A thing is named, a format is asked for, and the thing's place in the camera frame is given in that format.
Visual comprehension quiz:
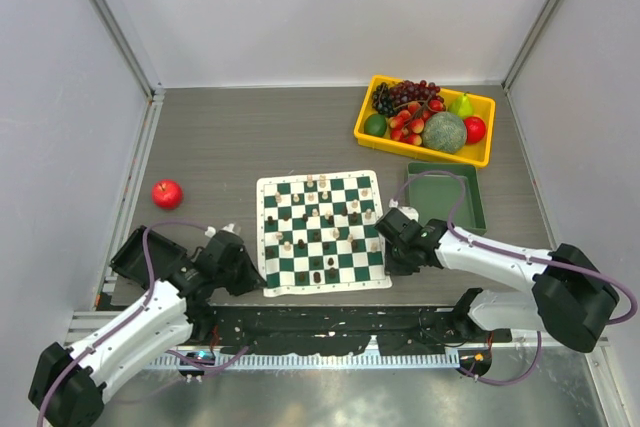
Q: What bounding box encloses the green lime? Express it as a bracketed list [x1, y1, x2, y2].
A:
[363, 114, 388, 137]

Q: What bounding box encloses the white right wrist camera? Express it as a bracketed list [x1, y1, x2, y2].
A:
[389, 200, 419, 221]

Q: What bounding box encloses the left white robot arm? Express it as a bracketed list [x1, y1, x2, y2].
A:
[28, 225, 265, 426]

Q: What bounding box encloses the green plastic tray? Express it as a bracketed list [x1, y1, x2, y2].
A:
[405, 162, 487, 235]

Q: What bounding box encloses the red apple in bin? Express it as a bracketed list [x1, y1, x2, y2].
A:
[464, 116, 487, 145]

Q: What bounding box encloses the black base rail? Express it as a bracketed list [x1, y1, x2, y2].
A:
[184, 306, 512, 356]

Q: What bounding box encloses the black grape bunch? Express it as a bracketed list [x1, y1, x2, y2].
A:
[372, 82, 396, 118]

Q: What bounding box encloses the aluminium frame rail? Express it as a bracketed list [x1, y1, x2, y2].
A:
[64, 304, 609, 383]

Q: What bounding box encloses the dark red grape bunch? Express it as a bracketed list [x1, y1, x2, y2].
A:
[389, 80, 444, 106]

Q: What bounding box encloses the green white chess board mat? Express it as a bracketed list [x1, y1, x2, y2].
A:
[256, 170, 392, 298]

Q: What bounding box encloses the green netted melon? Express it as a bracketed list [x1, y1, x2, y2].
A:
[422, 112, 467, 154]

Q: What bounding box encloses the red cherry bunch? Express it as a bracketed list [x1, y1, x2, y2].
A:
[388, 100, 446, 146]

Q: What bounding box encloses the red apple on table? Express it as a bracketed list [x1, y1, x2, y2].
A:
[151, 179, 184, 210]

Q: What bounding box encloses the green yellow pear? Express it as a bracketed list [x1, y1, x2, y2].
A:
[448, 92, 474, 120]

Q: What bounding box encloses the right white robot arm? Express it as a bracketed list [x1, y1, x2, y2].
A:
[375, 208, 620, 353]

